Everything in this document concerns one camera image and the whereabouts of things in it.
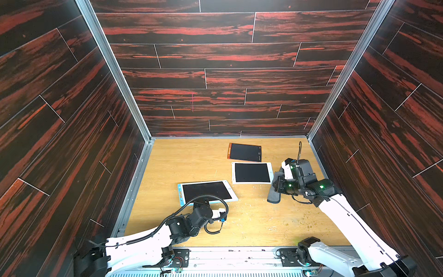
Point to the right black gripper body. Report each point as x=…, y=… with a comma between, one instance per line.
x=278, y=187

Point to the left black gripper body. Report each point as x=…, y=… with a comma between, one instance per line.
x=197, y=204

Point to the blue-edged white drawing tablet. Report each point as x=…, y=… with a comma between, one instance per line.
x=221, y=189

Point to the red drawing tablet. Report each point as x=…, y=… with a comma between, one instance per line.
x=252, y=153

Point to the grey microfibre cloth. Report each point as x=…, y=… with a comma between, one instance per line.
x=274, y=196

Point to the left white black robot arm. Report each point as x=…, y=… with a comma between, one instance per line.
x=151, y=248

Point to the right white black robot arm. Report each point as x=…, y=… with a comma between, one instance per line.
x=375, y=257

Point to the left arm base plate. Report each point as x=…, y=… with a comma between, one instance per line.
x=174, y=257

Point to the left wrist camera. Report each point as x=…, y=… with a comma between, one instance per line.
x=219, y=215

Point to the aluminium front rail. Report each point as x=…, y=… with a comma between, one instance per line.
x=254, y=262

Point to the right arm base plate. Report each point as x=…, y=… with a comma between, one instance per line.
x=290, y=257

